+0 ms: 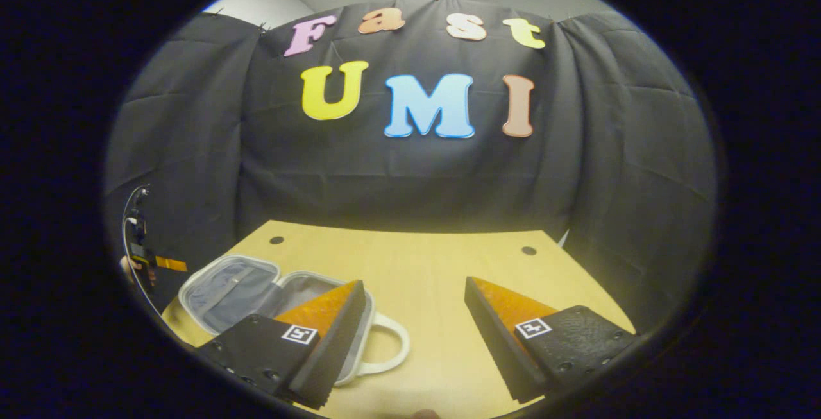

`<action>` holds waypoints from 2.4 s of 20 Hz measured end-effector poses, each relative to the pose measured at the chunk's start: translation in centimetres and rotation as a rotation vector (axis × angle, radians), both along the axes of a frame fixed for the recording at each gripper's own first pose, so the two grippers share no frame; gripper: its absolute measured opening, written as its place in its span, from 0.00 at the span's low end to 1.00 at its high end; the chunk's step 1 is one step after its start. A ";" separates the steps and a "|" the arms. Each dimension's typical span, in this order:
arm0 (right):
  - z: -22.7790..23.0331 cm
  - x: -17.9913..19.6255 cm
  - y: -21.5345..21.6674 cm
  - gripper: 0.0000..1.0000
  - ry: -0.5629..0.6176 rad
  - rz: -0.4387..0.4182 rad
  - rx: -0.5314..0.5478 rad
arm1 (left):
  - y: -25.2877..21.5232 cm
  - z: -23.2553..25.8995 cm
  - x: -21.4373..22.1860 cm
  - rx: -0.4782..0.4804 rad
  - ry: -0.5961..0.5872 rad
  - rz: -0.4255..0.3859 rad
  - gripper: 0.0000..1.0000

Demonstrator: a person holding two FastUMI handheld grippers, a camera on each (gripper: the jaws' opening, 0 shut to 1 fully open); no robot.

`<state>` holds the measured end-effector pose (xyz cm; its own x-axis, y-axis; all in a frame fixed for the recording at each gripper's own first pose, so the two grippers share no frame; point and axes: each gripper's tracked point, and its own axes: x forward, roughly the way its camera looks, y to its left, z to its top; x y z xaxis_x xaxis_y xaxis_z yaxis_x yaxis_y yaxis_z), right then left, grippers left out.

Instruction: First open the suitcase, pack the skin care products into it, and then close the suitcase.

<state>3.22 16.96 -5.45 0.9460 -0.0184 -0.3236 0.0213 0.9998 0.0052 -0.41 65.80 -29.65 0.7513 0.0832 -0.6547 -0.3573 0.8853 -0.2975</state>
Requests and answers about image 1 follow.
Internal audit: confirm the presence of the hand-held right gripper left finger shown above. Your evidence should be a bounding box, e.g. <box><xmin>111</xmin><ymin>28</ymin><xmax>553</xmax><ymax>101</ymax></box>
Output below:
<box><xmin>196</xmin><ymin>279</ymin><xmax>368</xmax><ymax>411</ymax></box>

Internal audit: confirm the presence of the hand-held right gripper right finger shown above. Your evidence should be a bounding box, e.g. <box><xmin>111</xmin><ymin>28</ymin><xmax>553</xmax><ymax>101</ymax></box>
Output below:
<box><xmin>464</xmin><ymin>276</ymin><xmax>639</xmax><ymax>405</ymax></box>

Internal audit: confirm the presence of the small white suitcase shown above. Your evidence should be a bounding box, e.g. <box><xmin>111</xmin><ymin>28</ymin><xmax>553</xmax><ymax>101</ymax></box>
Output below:
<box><xmin>178</xmin><ymin>254</ymin><xmax>411</xmax><ymax>386</ymax></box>

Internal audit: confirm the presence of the black backdrop cloth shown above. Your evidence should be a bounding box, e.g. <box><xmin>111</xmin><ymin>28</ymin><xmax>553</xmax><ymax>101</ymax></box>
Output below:
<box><xmin>103</xmin><ymin>0</ymin><xmax>718</xmax><ymax>336</ymax></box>

